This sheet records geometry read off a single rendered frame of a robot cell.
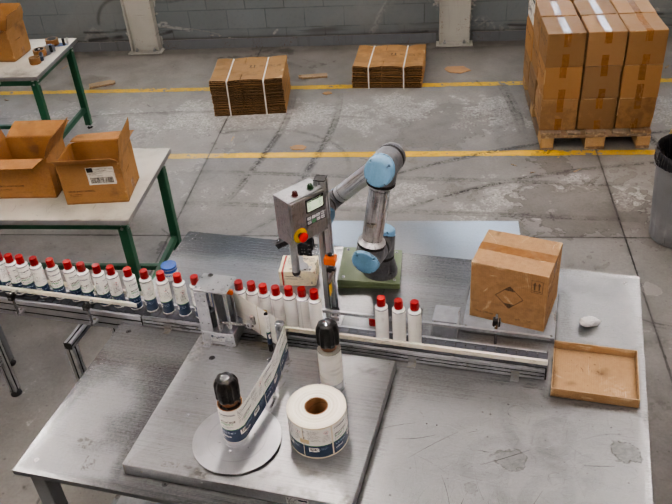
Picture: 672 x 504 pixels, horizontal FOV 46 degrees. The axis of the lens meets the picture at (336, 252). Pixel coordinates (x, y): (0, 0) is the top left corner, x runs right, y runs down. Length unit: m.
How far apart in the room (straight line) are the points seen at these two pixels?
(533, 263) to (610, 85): 3.22
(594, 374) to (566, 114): 3.39
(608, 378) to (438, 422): 0.66
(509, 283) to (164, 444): 1.40
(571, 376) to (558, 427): 0.26
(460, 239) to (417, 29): 4.77
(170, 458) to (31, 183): 2.26
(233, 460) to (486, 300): 1.17
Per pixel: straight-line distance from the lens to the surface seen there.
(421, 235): 3.75
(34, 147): 4.84
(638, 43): 6.09
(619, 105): 6.25
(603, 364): 3.14
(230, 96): 6.98
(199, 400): 2.96
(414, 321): 2.98
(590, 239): 5.28
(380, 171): 2.99
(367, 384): 2.92
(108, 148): 4.59
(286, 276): 3.46
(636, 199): 5.75
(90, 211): 4.41
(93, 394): 3.19
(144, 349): 3.31
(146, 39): 8.76
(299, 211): 2.86
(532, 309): 3.15
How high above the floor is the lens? 2.94
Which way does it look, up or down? 35 degrees down
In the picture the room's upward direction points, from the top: 5 degrees counter-clockwise
